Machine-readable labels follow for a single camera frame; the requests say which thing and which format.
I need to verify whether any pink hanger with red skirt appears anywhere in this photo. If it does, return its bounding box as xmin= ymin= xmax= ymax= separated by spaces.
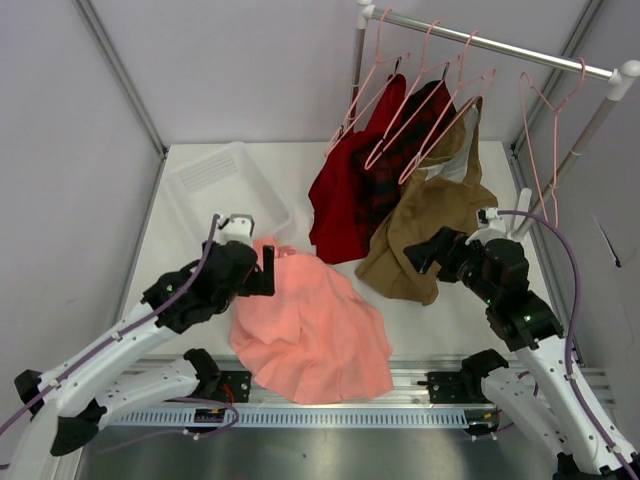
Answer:
xmin=324 ymin=1 xmax=411 ymax=157

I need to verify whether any pink pleated skirt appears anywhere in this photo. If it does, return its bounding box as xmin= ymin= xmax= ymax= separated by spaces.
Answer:
xmin=229 ymin=237 xmax=392 ymax=373

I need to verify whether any tan brown skirt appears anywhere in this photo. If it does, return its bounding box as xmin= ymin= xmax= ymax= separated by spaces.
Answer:
xmin=355 ymin=98 xmax=497 ymax=305

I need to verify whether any pink hanger with plaid skirt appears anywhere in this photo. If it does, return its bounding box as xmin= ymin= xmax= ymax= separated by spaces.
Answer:
xmin=363 ymin=19 xmax=459 ymax=174

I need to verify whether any white perforated plastic basket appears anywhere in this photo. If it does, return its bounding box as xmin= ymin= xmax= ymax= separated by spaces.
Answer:
xmin=165 ymin=142 xmax=293 ymax=241

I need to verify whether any white slotted cable duct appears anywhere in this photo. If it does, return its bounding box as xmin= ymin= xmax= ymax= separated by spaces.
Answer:
xmin=112 ymin=405 xmax=496 ymax=429

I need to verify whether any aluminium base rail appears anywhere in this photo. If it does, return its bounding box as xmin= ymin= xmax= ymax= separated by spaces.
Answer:
xmin=79 ymin=354 xmax=616 ymax=409

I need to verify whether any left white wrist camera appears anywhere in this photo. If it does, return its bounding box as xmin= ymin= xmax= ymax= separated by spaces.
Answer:
xmin=218 ymin=213 xmax=255 ymax=247

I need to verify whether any red black plaid skirt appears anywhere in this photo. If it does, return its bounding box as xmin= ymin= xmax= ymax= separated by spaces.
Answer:
xmin=352 ymin=80 xmax=456 ymax=244

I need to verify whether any white metal clothes rack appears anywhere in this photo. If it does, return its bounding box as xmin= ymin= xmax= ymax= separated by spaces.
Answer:
xmin=349 ymin=0 xmax=640 ymax=241

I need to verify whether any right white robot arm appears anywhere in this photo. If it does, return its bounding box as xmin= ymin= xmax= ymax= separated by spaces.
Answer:
xmin=404 ymin=227 xmax=639 ymax=479

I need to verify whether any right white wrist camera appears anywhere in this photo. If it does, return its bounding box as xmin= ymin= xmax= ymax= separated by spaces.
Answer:
xmin=465 ymin=207 xmax=524 ymax=245

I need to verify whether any pink hanger with tan skirt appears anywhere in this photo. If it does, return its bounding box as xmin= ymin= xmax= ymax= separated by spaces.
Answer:
xmin=398 ymin=30 xmax=497 ymax=185

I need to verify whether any empty pink hanger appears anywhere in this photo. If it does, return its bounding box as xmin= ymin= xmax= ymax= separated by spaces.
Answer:
xmin=517 ymin=57 xmax=587 ymax=226

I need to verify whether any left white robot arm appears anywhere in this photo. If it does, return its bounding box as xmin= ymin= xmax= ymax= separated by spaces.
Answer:
xmin=3 ymin=241 xmax=275 ymax=479

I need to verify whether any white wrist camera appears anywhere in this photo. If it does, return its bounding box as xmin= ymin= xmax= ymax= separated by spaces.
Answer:
xmin=218 ymin=213 xmax=255 ymax=247
xmin=465 ymin=207 xmax=524 ymax=245

